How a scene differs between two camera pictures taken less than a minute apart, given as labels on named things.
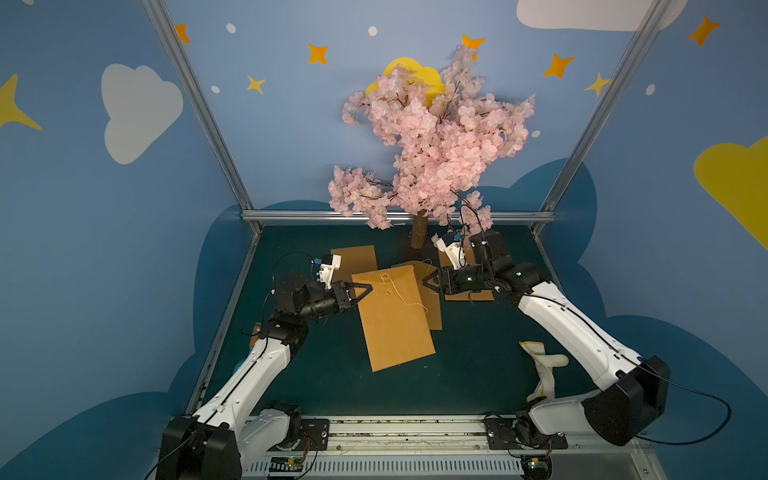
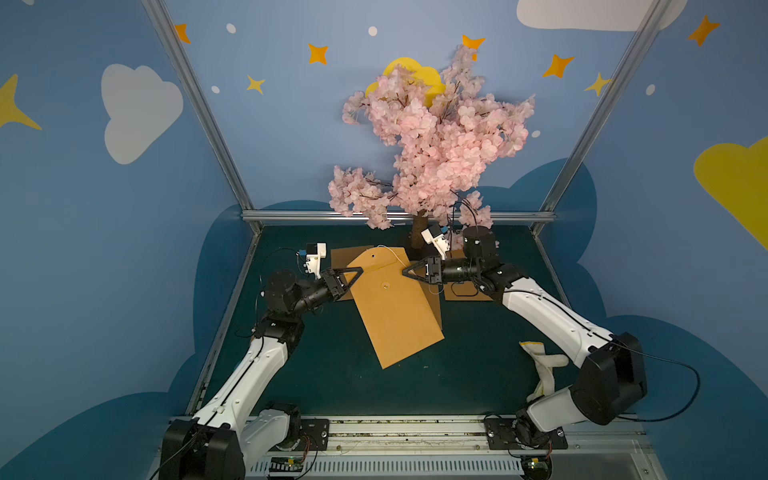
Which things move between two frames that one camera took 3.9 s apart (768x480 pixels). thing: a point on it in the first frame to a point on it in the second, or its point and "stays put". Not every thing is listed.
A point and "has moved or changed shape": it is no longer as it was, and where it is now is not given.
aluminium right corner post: [651, 18] stays put
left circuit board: [286, 464] stays put
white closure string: [384, 275] to [393, 254]
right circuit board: [536, 466] stays put
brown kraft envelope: [394, 316] has moved or changed shape
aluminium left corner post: [163, 24] stays put
